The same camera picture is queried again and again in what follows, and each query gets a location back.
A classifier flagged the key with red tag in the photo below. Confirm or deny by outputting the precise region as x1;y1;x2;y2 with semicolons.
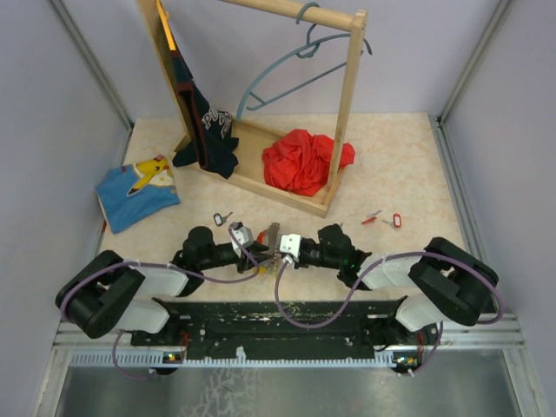
383;213;402;229
256;231;268;245

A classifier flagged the grey key organiser plate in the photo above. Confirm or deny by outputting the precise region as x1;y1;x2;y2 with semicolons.
266;222;280;260

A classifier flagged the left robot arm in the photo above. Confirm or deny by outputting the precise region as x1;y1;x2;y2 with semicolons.
55;222;271;345

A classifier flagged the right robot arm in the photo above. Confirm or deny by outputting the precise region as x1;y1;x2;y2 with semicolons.
280;224;499;344

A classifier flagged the key with grey tag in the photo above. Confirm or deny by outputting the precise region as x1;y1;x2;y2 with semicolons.
213;211;234;227

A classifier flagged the wooden clothes rack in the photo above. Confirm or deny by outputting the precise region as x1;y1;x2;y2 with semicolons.
136;0;368;218

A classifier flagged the red crumpled cloth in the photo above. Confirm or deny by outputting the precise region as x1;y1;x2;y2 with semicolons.
261;129;334;196

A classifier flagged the blue Pikachu shirt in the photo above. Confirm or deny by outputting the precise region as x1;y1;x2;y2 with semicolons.
96;155;180;234

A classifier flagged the navy blue shirt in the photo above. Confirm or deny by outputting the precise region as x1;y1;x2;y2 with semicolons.
170;50;239;179

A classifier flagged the teal plastic hanger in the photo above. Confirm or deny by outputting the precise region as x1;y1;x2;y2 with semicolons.
234;1;373;120

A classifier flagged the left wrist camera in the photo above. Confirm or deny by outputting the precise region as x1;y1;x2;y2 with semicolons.
228;222;254;256

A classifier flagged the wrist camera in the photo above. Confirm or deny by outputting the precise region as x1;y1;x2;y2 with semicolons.
279;234;301;261
228;222;254;256

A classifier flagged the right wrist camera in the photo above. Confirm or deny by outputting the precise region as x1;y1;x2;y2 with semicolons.
279;234;301;261

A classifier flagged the key with red handle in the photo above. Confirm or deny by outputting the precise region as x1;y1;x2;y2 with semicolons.
361;210;381;225

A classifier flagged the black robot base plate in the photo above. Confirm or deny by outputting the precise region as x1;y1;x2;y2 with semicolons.
131;301;438;361

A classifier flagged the grey slotted cable duct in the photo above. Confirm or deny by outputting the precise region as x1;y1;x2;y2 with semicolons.
69;349;429;369

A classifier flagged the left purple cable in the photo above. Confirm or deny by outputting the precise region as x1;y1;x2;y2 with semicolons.
59;247;261;381

